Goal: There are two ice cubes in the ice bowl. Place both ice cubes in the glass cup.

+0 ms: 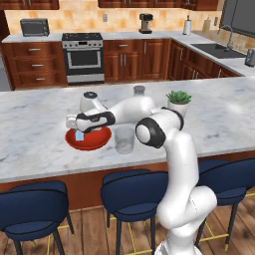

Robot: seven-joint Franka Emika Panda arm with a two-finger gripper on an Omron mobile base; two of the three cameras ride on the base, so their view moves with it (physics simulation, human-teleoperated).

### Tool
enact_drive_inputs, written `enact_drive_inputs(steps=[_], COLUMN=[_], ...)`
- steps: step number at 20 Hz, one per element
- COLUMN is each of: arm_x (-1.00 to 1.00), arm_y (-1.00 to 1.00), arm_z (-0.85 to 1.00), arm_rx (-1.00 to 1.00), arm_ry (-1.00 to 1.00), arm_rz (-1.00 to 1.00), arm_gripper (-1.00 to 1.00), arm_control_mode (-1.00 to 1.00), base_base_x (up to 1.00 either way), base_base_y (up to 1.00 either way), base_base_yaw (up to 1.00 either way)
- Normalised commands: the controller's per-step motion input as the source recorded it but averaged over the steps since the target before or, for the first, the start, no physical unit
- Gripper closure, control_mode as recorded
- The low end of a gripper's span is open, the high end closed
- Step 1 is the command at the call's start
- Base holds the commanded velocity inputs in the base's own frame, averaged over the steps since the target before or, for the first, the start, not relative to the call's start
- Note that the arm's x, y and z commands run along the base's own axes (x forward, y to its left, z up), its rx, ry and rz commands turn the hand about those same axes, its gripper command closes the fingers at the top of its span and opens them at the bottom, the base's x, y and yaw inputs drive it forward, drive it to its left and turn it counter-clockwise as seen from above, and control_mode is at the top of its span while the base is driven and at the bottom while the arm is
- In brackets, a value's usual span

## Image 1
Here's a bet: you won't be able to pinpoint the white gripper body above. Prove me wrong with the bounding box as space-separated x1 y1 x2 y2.
65 114 80 130

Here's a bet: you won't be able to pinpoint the red ice bowl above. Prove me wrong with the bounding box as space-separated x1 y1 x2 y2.
64 125 114 151

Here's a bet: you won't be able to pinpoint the clear glass cup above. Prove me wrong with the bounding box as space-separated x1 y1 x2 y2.
114 126 135 154

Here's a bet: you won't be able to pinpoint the steel stove with oven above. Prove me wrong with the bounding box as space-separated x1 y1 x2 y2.
61 32 106 86

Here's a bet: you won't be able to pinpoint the brown drawer cabinet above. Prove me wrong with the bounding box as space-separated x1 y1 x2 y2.
1 41 69 91

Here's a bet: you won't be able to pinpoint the navy blue bar stool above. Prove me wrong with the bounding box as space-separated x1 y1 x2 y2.
0 180 76 255
193 157 255 252
100 168 170 255

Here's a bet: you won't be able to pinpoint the grey toaster oven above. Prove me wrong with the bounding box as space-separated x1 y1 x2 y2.
19 18 51 38

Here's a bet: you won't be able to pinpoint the green plant in white pot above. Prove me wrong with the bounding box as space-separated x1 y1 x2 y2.
165 90 193 118

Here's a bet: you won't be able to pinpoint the black coffee machine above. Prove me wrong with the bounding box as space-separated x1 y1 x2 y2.
137 13 154 35

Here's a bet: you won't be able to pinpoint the brown base cupboards under sink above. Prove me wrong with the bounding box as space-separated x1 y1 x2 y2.
166 39 241 82

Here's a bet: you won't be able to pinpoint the white paper towel roll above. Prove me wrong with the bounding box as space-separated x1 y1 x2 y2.
182 14 193 37

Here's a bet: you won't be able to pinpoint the dark sink basin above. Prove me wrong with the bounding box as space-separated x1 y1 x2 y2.
190 42 247 61

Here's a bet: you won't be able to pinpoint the pale soap bottle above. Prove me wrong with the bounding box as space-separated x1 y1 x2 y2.
202 16 212 33

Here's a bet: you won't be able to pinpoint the steel tap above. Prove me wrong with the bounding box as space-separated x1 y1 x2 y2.
216 24 235 52

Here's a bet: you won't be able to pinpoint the steel toaster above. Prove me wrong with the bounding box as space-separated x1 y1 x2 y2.
244 48 255 68

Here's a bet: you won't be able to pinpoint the dark window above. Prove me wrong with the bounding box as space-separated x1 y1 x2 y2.
219 0 255 39

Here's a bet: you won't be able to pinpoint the brown wall cupboards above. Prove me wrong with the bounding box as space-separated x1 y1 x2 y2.
97 0 220 12
0 0 61 11

